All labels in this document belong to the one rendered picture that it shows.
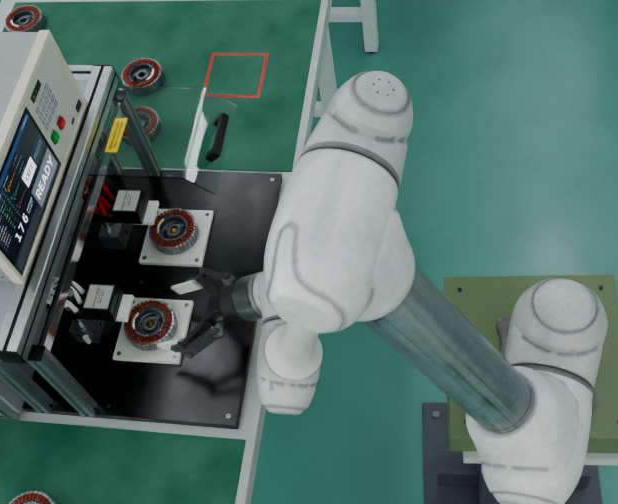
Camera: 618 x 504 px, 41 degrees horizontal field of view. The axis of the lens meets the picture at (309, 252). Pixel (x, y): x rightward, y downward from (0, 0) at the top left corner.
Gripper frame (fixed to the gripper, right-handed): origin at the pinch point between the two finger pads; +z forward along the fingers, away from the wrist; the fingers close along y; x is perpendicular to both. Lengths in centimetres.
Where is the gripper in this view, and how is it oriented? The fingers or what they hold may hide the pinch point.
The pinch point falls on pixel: (172, 317)
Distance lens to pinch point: 176.8
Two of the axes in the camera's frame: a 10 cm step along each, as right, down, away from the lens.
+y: 1.3, -8.5, 5.1
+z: -8.0, 2.2, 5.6
